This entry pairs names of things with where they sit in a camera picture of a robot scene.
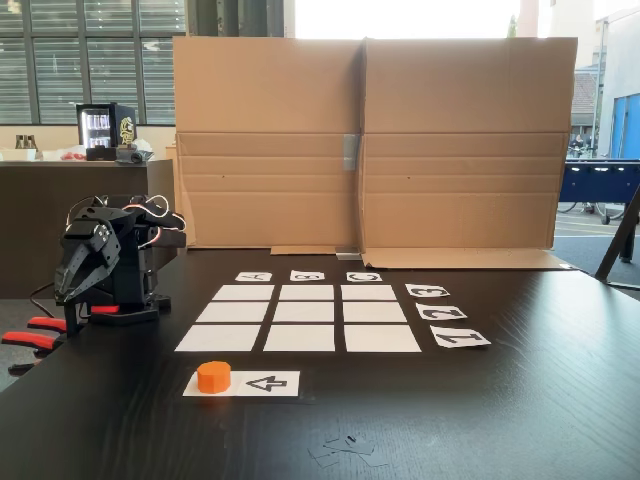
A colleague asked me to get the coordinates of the round orange token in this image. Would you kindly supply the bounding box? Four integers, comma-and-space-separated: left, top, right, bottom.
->
196, 360, 232, 395

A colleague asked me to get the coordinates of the white nine-square paper grid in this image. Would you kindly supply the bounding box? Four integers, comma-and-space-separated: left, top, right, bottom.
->
173, 283, 424, 354

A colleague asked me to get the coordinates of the black red bar clamp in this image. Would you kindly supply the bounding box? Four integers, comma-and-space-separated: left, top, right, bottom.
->
62, 299, 124, 339

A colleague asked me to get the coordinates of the brown counter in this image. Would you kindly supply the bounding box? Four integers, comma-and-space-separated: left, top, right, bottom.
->
0, 159, 176, 301

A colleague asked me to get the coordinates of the grey crumpled object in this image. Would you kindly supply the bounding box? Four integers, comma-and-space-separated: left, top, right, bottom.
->
115, 143, 152, 165

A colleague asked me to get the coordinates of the black mini fridge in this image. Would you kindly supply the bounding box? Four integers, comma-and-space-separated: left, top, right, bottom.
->
75, 102, 137, 151

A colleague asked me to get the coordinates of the brown cardboard screen small flap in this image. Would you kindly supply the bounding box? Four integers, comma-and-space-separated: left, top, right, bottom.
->
172, 35, 366, 257

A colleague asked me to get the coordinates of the white arrow paper sheet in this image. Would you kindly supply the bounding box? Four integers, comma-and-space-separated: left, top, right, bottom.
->
182, 370, 301, 399

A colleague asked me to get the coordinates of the grey tape strip on cardboard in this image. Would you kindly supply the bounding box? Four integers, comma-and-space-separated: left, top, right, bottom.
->
342, 133, 361, 171

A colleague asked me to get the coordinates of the paper label number 3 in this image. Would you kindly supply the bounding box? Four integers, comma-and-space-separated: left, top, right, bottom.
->
404, 283, 451, 299

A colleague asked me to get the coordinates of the paper label number 2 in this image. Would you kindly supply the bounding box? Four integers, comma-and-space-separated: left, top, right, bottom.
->
415, 303, 469, 321

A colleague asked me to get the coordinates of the paper label number 1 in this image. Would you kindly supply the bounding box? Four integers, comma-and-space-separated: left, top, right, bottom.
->
429, 329, 492, 350

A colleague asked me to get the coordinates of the brown cardboard screen large flap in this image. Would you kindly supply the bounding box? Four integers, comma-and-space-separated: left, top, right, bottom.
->
360, 35, 579, 272

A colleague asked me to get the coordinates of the dark wooden stand leg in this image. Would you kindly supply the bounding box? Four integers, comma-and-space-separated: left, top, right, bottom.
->
594, 187, 640, 292

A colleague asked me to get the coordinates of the black power cable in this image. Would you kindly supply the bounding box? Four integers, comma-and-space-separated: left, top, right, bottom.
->
29, 282, 57, 317

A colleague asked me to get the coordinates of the red handled clamp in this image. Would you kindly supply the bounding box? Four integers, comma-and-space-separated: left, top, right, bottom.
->
0, 315, 69, 377

